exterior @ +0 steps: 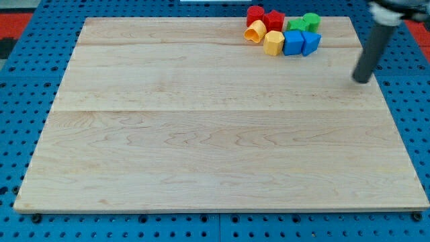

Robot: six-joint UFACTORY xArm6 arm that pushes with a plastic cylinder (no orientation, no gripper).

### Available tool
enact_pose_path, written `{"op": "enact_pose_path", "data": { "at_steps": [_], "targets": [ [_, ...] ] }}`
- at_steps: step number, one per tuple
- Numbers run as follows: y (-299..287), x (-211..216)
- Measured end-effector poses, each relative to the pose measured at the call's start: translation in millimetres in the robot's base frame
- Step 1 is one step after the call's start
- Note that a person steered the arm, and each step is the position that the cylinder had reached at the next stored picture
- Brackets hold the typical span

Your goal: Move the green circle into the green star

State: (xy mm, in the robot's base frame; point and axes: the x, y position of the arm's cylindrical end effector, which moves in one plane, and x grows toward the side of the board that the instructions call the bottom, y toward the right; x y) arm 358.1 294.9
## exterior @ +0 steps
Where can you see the yellow heart block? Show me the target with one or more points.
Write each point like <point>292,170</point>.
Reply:
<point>256,31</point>

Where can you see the large wooden board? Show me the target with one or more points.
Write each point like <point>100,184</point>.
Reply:
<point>181,115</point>

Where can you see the red star block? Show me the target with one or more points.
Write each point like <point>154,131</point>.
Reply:
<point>274,20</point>

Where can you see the yellow hexagon block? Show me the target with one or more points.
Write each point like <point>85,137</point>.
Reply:
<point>273,43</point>

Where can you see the red cylinder block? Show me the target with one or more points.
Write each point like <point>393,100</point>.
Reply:
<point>254,13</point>

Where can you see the green star block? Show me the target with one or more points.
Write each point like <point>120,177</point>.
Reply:
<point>297,24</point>

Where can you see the green cylinder block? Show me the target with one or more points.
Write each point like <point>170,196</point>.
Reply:
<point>313,21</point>

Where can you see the blue triangle block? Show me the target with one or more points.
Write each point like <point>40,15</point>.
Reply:
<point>311,42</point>

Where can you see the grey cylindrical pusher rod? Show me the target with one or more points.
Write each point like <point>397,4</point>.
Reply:
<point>372,52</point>

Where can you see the blue cube block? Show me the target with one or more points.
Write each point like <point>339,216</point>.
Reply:
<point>293,42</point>

